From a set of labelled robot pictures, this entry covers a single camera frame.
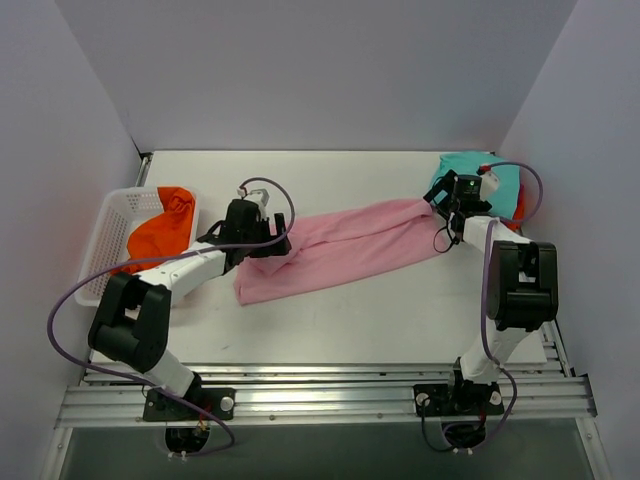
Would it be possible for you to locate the pink t shirt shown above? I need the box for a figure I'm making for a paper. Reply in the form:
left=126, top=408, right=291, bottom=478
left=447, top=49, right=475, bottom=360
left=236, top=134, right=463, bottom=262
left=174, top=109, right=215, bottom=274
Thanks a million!
left=234, top=198, right=444, bottom=306

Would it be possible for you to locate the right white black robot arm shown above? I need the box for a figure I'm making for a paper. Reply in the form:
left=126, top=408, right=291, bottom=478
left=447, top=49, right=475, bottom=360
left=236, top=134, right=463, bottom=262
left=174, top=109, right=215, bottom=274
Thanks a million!
left=424, top=165, right=559, bottom=413

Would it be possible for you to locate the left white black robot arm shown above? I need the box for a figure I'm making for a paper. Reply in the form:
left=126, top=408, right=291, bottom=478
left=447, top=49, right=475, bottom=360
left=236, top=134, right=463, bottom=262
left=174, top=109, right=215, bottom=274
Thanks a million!
left=88, top=189, right=290, bottom=419

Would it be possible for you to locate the teal folded t shirt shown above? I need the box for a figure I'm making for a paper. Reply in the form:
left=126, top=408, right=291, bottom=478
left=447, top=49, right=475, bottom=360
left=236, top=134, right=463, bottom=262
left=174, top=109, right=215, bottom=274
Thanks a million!
left=428, top=151, right=520, bottom=219

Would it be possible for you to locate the magenta folded t shirt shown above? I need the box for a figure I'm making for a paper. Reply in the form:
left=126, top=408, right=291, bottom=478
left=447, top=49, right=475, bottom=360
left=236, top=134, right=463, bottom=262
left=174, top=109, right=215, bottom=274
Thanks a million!
left=512, top=184, right=526, bottom=221

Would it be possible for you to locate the orange folded t shirt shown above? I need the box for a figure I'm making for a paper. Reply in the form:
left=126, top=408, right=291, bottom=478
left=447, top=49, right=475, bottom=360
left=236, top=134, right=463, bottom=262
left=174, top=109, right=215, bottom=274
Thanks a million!
left=504, top=186, right=526, bottom=232

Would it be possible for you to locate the orange t shirt in basket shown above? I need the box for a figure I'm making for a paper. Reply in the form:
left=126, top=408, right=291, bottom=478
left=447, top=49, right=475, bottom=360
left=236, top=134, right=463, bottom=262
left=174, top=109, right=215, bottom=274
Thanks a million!
left=127, top=186, right=196, bottom=260

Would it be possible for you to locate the white plastic basket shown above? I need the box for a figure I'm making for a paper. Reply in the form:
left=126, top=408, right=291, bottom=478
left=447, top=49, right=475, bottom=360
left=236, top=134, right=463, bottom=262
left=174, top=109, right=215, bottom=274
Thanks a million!
left=74, top=186, right=200, bottom=307

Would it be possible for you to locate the right black thin cable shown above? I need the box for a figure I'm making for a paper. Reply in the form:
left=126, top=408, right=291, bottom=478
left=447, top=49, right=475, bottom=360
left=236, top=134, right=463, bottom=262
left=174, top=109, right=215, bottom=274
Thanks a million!
left=432, top=199, right=464, bottom=254

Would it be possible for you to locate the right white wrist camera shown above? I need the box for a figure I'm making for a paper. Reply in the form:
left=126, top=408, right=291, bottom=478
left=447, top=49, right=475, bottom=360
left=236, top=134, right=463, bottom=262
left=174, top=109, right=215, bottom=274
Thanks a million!
left=477, top=164, right=500, bottom=201

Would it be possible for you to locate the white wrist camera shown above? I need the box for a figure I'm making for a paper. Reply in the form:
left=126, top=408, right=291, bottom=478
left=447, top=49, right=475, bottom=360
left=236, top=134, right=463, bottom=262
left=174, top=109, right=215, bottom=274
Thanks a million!
left=477, top=164, right=500, bottom=201
left=237, top=186, right=270, bottom=208

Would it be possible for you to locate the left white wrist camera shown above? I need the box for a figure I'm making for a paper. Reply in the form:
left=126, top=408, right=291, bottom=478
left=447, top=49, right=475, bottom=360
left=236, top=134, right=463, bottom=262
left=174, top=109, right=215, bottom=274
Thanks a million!
left=237, top=186, right=270, bottom=208

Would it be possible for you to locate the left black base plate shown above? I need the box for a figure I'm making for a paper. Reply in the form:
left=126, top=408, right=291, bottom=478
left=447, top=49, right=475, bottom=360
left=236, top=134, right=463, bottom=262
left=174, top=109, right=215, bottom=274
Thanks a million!
left=142, top=387, right=236, bottom=422

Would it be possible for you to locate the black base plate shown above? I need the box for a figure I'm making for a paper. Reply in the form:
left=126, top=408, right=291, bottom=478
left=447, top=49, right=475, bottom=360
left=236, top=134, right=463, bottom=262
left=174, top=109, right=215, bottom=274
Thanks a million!
left=412, top=382, right=505, bottom=417
left=142, top=387, right=236, bottom=422

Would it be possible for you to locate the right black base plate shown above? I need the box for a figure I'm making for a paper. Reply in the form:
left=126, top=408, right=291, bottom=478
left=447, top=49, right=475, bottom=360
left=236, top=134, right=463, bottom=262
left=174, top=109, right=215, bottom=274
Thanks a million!
left=412, top=382, right=505, bottom=417

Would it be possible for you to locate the aluminium rail frame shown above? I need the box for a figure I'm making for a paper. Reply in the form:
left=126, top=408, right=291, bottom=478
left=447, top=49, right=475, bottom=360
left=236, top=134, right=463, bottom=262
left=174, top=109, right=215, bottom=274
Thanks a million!
left=53, top=152, right=616, bottom=480

